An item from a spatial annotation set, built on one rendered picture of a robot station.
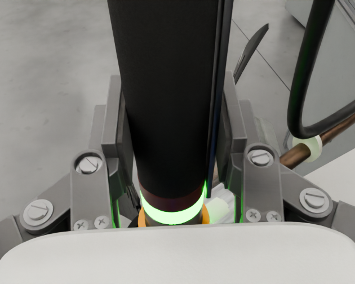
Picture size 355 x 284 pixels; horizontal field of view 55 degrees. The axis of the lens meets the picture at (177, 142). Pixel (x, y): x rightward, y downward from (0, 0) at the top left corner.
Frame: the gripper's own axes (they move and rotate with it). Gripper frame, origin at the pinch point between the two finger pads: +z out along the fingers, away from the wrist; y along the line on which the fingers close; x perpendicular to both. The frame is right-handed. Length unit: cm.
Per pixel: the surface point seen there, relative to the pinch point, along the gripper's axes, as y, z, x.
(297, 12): 115, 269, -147
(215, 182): 8, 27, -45
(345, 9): 71, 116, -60
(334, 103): 71, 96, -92
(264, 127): 19, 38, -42
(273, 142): 21, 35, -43
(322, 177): 26, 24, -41
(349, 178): 29, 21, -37
